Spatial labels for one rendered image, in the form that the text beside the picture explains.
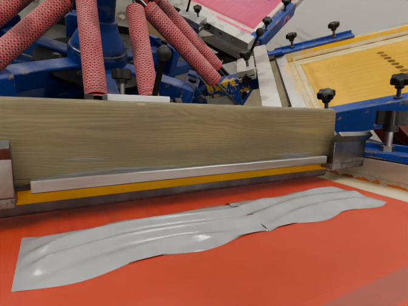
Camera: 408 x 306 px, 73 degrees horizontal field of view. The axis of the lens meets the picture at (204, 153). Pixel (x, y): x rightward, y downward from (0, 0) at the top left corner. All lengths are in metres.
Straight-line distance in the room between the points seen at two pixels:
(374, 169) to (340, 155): 0.06
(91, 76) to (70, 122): 0.43
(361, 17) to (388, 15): 0.21
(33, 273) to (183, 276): 0.09
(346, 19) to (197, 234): 2.62
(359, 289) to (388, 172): 0.29
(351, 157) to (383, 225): 0.17
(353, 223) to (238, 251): 0.13
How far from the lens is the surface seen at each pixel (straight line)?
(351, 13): 2.75
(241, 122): 0.32
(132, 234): 0.22
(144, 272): 0.19
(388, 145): 0.49
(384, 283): 0.22
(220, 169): 0.30
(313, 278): 0.20
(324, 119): 0.42
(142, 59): 0.74
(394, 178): 0.46
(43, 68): 0.96
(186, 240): 0.21
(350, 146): 0.45
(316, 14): 2.98
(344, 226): 0.29
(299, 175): 0.41
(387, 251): 0.26
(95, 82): 0.68
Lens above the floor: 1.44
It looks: 36 degrees down
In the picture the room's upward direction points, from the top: 20 degrees clockwise
